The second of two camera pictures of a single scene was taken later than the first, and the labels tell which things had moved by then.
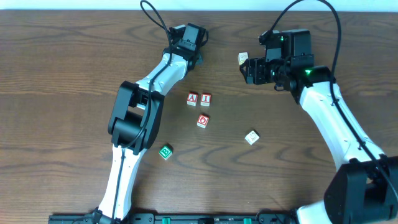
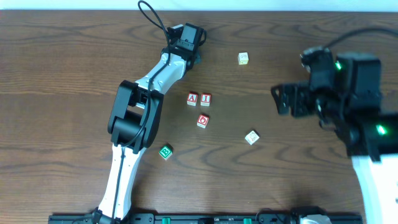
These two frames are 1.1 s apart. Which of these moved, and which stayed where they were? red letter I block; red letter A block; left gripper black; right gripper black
Moved: right gripper black
Stayed: red letter I block; left gripper black; red letter A block
